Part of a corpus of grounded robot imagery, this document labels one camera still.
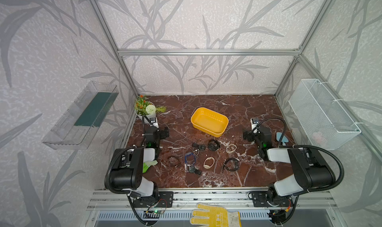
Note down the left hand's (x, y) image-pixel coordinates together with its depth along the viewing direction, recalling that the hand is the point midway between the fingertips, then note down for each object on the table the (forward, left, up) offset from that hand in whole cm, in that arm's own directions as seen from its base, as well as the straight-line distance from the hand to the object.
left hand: (158, 126), depth 94 cm
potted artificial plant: (+9, +9, +7) cm, 15 cm away
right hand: (0, -60, 0) cm, 60 cm away
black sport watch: (-11, -35, -5) cm, 37 cm away
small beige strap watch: (-12, -46, -6) cm, 48 cm away
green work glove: (-23, +4, -5) cm, 24 cm away
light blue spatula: (-7, -81, -4) cm, 81 cm away
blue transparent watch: (-18, -21, -7) cm, 29 cm away
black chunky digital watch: (-22, -45, -6) cm, 51 cm away
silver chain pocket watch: (-15, -24, -6) cm, 29 cm away
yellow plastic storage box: (+7, -33, -6) cm, 34 cm away
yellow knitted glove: (-46, -36, -6) cm, 59 cm away
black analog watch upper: (-12, -27, -6) cm, 30 cm away
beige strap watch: (-21, -32, -7) cm, 39 cm away
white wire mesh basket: (-15, -80, +28) cm, 86 cm away
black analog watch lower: (-25, -22, -6) cm, 34 cm away
